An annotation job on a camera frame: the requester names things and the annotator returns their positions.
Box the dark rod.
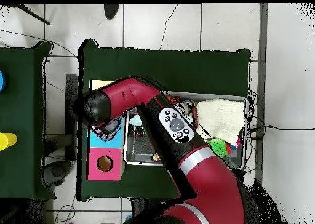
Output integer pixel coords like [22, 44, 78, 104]
[9, 3, 51, 26]

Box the yellow cylinder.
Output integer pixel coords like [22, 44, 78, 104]
[0, 132, 18, 151]

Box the cream knitted cloth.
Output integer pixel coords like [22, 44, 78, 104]
[195, 98, 246, 147]

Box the wooden box with three holes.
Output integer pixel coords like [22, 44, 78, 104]
[84, 79, 126, 182]

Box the grey round base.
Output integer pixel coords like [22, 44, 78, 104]
[42, 160, 73, 187]

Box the dark green side table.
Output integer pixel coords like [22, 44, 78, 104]
[0, 41, 57, 201]

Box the black power cable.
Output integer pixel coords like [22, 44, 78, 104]
[248, 124, 315, 141]

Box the brown toy hot dog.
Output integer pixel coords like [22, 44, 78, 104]
[191, 106, 199, 129]

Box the thin dark cable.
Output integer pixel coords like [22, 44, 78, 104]
[159, 3, 178, 50]

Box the green spiky puffer toy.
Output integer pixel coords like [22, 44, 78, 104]
[209, 138, 229, 158]

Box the crushed black can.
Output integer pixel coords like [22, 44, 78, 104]
[134, 126, 146, 138]

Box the shallow mesh bin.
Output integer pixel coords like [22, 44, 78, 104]
[122, 90, 250, 172]

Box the black shoe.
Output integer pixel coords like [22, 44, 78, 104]
[103, 3, 120, 20]

